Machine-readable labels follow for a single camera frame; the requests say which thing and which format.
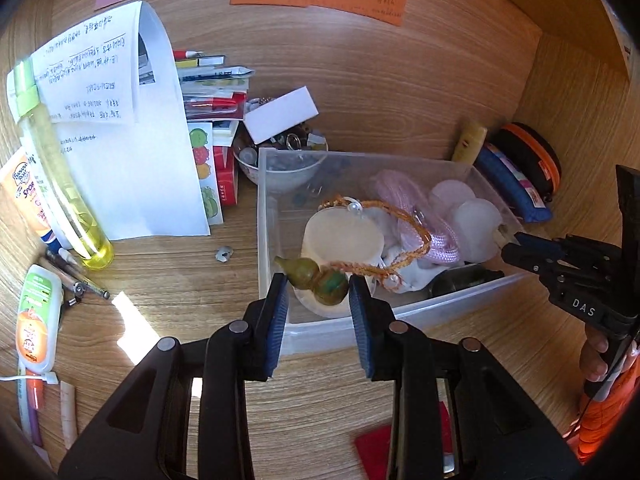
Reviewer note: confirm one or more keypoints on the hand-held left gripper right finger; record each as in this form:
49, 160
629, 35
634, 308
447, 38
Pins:
360, 325

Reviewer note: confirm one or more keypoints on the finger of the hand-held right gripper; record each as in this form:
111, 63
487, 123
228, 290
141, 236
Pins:
629, 220
537, 247

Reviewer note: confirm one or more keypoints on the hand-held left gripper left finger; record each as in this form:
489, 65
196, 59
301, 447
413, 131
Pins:
277, 320

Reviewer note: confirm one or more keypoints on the clear plastic storage box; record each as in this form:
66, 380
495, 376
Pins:
350, 330

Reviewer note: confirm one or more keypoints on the dark green bottle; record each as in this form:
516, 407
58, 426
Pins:
465, 280

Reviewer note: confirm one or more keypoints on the cream round jar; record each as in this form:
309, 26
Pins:
345, 235

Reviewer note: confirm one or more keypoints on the pink round puff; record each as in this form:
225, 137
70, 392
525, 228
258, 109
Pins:
450, 195

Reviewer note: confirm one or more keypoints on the pink knit pouch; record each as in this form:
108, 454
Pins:
400, 192

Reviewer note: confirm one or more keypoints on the wooden desktop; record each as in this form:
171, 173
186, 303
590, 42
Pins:
175, 270

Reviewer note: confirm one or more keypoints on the blue fabric pouch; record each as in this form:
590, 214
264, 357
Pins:
515, 185

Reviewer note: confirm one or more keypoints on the small white scrap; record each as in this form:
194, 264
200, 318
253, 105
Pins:
224, 254

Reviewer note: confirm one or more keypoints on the black orange round case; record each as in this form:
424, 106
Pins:
535, 150

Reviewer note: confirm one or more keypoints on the yellow small bottle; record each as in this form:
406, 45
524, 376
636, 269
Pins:
469, 142

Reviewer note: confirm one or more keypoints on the red booklet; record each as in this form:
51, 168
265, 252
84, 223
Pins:
372, 452

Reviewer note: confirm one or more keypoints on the white bowl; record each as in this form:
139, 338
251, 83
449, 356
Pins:
280, 172

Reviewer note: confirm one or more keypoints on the red box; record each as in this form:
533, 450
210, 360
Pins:
226, 180

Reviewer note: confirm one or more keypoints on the fruit sticker sheet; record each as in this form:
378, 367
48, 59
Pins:
202, 175

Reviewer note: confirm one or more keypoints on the white card box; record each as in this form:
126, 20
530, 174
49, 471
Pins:
280, 115

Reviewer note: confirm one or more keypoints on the bunch of pens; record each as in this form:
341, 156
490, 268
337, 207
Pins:
75, 280

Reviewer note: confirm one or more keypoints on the white paper sheets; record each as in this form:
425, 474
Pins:
135, 170

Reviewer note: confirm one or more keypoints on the white lip balm tube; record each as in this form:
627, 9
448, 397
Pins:
68, 415

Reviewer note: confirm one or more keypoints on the stack of cards and booklets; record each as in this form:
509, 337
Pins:
210, 80

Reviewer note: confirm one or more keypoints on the orange highlighter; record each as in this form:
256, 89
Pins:
35, 392

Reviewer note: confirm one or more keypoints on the yellow spray bottle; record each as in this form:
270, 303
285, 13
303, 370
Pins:
60, 180

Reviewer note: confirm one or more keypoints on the orange sunscreen tube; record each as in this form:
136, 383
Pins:
20, 185

